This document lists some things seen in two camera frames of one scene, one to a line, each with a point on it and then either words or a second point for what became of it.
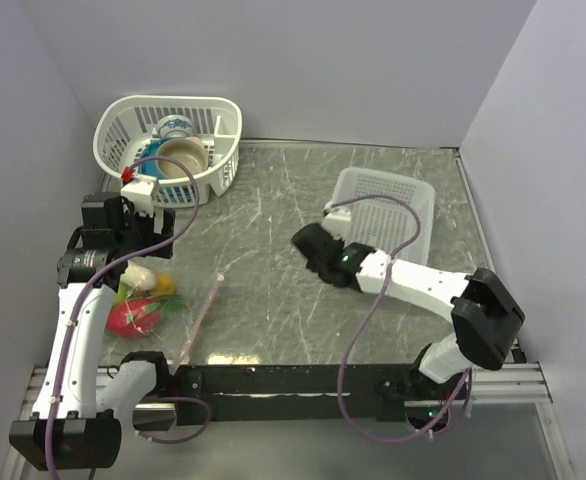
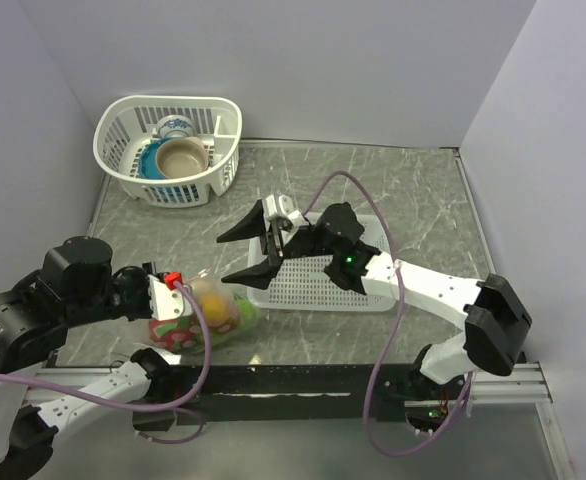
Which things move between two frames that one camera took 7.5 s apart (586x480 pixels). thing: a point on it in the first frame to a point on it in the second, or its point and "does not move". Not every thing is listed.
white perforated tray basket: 385,226 to 302,282
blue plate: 151,167 does not move
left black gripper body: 138,231 to 129,292
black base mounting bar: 360,393 does not move
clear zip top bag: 199,287 to 230,316
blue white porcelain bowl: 175,126 does not move
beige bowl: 190,151 does not move
